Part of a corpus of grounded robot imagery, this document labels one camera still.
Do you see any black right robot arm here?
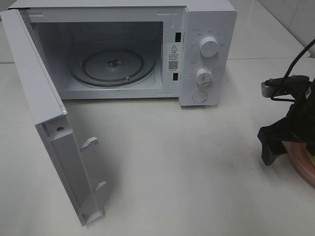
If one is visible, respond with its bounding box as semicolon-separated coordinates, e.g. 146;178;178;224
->
257;75;315;166

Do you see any round white door-release button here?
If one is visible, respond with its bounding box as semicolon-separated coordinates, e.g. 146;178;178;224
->
192;91;207;103

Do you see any white microwave oven body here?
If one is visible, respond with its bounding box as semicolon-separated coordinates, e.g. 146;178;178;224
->
7;0;237;106

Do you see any pink round plate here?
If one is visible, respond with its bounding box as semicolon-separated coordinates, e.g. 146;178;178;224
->
283;142;315;187

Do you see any lower white timer knob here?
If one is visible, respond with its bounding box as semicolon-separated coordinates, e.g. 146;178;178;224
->
195;68;213;86

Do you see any white bread sandwich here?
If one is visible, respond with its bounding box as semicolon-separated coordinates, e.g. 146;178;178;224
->
306;144;315;162

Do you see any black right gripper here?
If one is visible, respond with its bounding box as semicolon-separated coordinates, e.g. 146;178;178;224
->
257;93;315;166

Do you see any white warning label sticker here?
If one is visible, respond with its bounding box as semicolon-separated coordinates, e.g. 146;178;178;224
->
167;42;182;72

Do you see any upper white power knob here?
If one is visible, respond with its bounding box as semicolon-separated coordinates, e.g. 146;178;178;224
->
199;35;219;58

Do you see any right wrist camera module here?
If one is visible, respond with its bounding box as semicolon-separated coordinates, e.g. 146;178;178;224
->
261;75;311;98

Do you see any white microwave door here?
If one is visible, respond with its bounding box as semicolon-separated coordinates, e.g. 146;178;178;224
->
0;9;103;226

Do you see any glass microwave turntable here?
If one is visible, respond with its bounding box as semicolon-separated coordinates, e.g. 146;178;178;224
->
68;41;161;88

